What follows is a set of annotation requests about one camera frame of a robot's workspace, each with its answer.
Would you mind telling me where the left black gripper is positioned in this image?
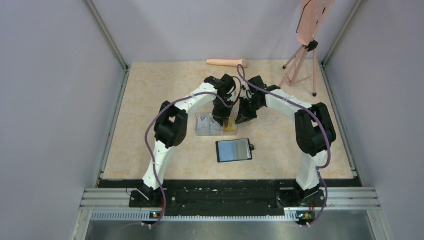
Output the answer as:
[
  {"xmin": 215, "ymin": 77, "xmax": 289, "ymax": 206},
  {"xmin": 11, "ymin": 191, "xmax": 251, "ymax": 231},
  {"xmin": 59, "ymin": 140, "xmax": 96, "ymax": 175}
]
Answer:
[{"xmin": 212, "ymin": 97, "xmax": 234, "ymax": 127}]

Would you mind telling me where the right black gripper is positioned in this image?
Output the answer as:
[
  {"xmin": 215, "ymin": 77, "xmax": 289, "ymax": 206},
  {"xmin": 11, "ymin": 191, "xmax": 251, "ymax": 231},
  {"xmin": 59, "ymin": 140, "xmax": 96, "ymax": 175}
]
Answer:
[{"xmin": 235, "ymin": 97, "xmax": 264, "ymax": 125}]

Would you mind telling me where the gold credit card stack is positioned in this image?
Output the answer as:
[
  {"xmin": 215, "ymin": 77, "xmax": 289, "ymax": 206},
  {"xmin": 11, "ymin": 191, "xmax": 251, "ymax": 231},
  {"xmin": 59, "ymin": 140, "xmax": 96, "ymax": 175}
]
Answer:
[{"xmin": 222, "ymin": 118, "xmax": 238, "ymax": 135}]

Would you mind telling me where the clear plastic card box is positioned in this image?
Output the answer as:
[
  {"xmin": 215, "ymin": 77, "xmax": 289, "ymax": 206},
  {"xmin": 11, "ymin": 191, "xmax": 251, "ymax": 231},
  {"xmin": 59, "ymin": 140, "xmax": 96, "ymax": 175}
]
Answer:
[{"xmin": 195, "ymin": 113, "xmax": 238, "ymax": 137}]

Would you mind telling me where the black card holder wallet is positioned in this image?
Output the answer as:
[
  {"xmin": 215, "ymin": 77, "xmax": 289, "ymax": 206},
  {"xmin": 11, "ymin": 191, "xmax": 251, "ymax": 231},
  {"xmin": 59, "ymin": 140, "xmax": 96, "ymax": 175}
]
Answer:
[{"xmin": 215, "ymin": 138, "xmax": 255, "ymax": 163}]

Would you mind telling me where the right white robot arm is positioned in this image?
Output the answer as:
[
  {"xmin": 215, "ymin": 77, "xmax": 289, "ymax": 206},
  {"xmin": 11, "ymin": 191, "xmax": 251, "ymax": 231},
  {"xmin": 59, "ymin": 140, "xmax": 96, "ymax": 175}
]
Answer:
[{"xmin": 235, "ymin": 76, "xmax": 337, "ymax": 206}]

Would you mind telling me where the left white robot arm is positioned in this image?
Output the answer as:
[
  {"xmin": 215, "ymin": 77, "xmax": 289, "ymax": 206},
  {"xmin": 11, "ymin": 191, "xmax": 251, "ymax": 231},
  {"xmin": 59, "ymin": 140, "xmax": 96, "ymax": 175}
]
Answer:
[{"xmin": 138, "ymin": 74, "xmax": 236, "ymax": 207}]

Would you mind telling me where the silver credit card stack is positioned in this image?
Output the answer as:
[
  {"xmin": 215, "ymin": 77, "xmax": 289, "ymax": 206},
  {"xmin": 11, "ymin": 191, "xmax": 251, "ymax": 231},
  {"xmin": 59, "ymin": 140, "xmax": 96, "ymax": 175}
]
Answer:
[{"xmin": 196, "ymin": 117, "xmax": 221, "ymax": 135}]

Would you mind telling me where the pink microphone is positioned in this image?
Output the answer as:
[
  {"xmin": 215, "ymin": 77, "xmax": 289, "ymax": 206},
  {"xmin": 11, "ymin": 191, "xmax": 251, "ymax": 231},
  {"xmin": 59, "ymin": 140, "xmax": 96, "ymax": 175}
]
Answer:
[{"xmin": 206, "ymin": 59, "xmax": 249, "ymax": 68}]

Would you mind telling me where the pink tripod stand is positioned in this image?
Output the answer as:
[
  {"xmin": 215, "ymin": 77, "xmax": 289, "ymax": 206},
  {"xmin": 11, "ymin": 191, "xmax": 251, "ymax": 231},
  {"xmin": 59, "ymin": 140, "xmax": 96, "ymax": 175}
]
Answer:
[{"xmin": 278, "ymin": 40, "xmax": 319, "ymax": 97}]

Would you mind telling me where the pink board on tripod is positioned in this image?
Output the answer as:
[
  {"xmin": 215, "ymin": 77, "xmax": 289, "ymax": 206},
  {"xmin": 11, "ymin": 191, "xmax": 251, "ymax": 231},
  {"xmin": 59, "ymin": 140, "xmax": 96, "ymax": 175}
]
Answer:
[{"xmin": 296, "ymin": 0, "xmax": 335, "ymax": 46}]

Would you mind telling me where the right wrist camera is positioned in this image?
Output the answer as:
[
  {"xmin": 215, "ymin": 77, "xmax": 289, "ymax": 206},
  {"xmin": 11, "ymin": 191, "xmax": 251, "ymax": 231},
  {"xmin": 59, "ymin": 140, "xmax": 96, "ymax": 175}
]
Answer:
[{"xmin": 240, "ymin": 84, "xmax": 253, "ymax": 100}]

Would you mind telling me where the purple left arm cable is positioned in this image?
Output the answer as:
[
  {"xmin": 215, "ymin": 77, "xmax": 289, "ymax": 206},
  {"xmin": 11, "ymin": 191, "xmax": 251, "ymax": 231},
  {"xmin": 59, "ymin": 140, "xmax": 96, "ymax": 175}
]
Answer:
[{"xmin": 145, "ymin": 76, "xmax": 243, "ymax": 229}]

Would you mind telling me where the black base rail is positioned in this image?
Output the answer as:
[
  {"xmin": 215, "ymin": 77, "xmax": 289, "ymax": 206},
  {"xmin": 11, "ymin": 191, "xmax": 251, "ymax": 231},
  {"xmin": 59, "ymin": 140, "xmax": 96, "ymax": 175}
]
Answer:
[{"xmin": 98, "ymin": 180, "xmax": 358, "ymax": 219}]

